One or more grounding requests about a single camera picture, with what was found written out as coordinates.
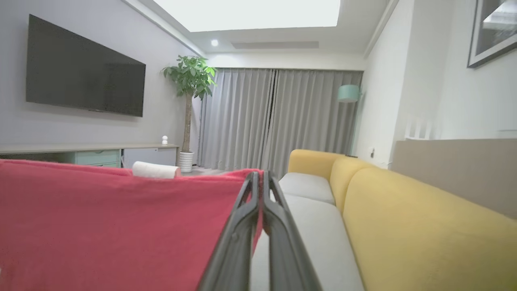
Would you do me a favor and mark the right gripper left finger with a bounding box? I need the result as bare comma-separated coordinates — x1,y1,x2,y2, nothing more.
197,171,261,291

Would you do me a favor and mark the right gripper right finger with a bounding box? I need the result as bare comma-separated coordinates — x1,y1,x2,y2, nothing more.
263,171,324,291

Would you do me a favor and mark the red cloth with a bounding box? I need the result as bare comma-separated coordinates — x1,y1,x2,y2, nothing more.
0,159,265,291

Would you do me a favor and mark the grey sofa seat cushion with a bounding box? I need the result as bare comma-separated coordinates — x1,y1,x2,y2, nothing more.
250,194,366,291
279,173,336,205

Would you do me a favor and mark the white ribbed plant pot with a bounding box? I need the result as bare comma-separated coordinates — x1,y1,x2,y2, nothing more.
179,151,195,173

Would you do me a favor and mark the grey curtain panel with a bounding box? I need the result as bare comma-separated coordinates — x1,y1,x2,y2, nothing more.
263,70,363,178
198,68,277,171

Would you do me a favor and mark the yellow sofa backrest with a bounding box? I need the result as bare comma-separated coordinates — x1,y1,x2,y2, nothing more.
288,149,517,291

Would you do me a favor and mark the low TV cabinet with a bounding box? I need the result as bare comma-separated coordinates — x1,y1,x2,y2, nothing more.
0,143,180,169

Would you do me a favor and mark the teal shade floor lamp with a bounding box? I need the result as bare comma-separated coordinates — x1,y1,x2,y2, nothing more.
338,84,362,158

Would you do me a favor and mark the green potted tree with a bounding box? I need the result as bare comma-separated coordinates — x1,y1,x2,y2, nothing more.
160,55,217,153

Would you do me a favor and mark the ceiling air vent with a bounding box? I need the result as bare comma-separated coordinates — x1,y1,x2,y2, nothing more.
231,41,319,50

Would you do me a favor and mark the ceiling light panel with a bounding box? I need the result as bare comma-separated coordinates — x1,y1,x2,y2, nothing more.
153,0,341,33

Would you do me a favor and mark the black wall television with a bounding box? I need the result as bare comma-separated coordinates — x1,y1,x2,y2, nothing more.
26,14,146,118

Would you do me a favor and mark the framed wall picture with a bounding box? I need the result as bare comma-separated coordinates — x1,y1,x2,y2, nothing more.
467,0,517,68

